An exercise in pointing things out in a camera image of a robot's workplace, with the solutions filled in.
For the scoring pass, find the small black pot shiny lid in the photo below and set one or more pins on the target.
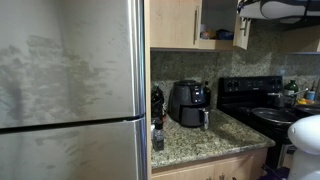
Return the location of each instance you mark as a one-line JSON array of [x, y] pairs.
[[275, 100]]

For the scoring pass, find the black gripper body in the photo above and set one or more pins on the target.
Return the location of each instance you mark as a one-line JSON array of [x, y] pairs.
[[242, 3]]

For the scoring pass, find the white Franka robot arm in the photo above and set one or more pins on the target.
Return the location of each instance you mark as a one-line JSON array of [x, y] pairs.
[[303, 143]]

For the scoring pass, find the black electric stove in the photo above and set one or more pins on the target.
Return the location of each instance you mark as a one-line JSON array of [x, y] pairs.
[[243, 96]]

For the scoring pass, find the light wood wall cabinet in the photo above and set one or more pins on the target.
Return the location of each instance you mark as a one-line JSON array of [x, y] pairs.
[[216, 45]]

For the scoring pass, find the blue cup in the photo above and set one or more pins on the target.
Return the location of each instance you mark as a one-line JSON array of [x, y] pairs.
[[310, 95]]

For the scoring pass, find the tall light wood side panel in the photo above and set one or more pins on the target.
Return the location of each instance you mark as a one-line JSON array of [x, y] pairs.
[[147, 100]]

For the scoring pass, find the stainless steel fridge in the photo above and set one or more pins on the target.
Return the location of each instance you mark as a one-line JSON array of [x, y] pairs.
[[66, 83]]

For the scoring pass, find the light wood base cabinet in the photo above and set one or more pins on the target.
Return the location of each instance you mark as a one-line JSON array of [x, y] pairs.
[[213, 166]]

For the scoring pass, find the yellow orange item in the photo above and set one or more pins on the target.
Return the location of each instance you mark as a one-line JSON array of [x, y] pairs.
[[301, 101]]

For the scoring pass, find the dark glass oil bottle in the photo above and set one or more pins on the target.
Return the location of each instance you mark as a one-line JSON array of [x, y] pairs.
[[207, 91]]

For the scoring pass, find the black range hood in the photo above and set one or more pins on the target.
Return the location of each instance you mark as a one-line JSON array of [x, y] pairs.
[[300, 23]]

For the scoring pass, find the green glass bottle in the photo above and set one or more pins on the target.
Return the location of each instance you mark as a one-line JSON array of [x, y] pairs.
[[290, 88]]

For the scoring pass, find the blue food package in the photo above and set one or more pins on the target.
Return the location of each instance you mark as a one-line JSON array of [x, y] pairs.
[[225, 35]]

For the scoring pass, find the large black frying pan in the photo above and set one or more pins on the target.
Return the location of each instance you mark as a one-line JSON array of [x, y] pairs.
[[273, 115]]

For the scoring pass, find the small dark bottle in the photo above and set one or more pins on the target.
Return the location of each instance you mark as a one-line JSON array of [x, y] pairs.
[[158, 138]]

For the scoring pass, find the white food packages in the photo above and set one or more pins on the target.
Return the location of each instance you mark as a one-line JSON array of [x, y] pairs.
[[206, 33]]

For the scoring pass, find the black air fryer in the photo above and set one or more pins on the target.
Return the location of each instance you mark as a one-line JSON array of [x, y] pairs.
[[186, 103]]

